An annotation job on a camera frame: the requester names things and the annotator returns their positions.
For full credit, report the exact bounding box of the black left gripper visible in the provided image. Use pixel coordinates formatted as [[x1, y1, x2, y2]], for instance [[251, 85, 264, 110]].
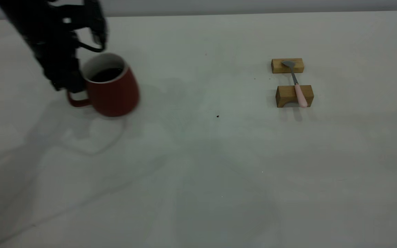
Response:
[[30, 29, 86, 94]]

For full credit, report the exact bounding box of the red ceramic mug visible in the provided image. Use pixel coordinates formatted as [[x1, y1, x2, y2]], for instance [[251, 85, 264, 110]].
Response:
[[67, 53, 140, 117]]

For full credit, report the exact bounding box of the pink handled metal spoon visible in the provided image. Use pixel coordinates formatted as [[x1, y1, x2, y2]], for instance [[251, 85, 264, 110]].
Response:
[[282, 61, 308, 109]]

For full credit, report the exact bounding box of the flat rectangular wooden block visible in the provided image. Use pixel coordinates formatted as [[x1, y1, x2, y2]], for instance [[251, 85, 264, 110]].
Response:
[[271, 58, 304, 74]]

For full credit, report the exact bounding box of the arched wooden block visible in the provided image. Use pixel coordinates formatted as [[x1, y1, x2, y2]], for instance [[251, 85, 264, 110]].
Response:
[[276, 85, 314, 108]]

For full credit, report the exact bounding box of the black camera cable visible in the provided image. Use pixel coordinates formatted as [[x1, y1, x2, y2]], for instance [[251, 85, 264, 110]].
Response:
[[76, 39, 106, 53]]

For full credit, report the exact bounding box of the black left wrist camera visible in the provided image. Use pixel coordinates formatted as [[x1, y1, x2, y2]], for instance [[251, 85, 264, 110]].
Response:
[[59, 0, 109, 49]]

